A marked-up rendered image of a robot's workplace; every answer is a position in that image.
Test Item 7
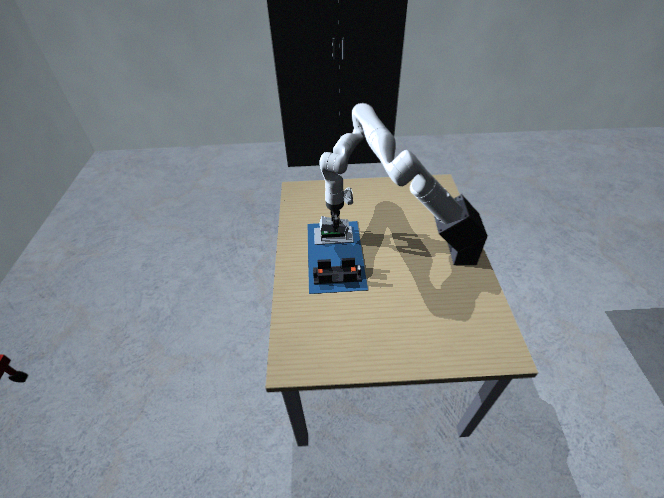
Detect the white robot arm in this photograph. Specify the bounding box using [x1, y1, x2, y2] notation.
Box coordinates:
[320, 103, 463, 224]

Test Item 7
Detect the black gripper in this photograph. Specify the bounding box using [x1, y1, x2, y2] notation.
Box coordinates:
[326, 201, 344, 232]

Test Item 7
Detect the blue flat plate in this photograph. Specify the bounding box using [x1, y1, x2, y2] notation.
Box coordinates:
[308, 221, 368, 294]

